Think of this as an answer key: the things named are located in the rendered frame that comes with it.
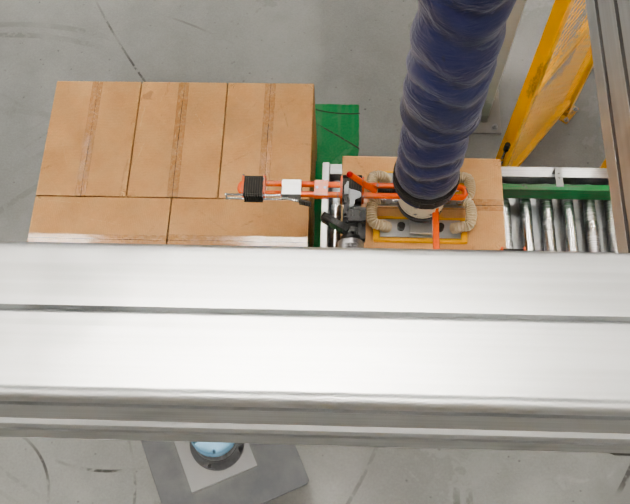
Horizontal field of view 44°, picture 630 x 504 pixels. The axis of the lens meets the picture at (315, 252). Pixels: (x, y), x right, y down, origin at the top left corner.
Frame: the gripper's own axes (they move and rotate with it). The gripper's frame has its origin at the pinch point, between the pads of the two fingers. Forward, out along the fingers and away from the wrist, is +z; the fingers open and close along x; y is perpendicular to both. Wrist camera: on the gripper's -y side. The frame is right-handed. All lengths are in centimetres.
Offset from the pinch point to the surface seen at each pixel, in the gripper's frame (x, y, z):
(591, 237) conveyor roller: -55, 102, 7
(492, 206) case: -14, 54, 0
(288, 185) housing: 2.0, -20.3, 0.2
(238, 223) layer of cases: -53, -46, 10
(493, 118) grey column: -108, 76, 97
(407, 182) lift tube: 20.3, 20.3, -7.5
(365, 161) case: -13.2, 7.1, 18.5
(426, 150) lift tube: 44, 24, -9
